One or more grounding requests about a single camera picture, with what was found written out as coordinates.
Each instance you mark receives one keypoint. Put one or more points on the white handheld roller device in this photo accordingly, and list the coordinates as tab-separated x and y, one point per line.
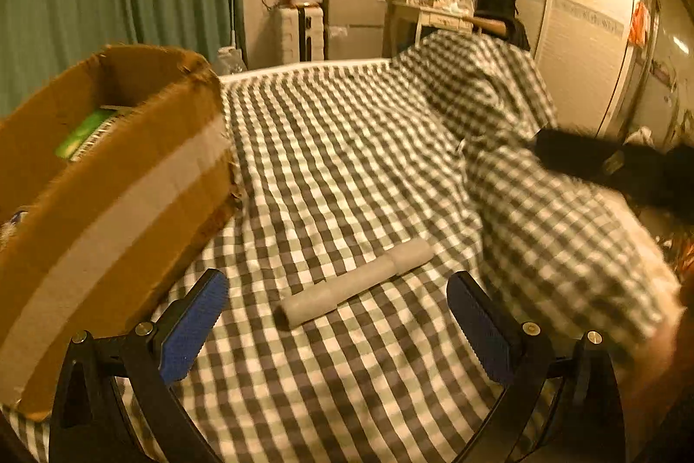
321	298

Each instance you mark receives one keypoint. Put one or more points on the black clothing on chair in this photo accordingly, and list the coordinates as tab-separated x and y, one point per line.
500	19

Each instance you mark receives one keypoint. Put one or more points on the grey mini fridge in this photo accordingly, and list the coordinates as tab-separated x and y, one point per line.
354	29

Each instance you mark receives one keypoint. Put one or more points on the brown cardboard box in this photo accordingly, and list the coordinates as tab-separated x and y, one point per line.
106	236

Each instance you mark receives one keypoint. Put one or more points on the person's right hand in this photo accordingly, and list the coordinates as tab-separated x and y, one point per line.
662	371

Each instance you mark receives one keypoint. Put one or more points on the white dressing table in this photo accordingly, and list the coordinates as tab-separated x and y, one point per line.
408	21

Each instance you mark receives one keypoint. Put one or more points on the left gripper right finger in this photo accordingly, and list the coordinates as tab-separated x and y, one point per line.
585	419

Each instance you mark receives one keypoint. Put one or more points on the green white carton box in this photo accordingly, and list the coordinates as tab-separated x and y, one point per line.
88	134

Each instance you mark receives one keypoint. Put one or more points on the white suitcase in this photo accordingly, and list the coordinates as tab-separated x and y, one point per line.
299	34

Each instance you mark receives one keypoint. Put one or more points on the white sliding wardrobe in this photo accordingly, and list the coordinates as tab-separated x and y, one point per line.
581	49

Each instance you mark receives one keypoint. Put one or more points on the checkered bed cover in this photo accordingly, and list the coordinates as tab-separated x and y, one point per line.
333	164

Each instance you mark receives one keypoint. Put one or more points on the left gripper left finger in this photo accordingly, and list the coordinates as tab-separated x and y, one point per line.
89	422

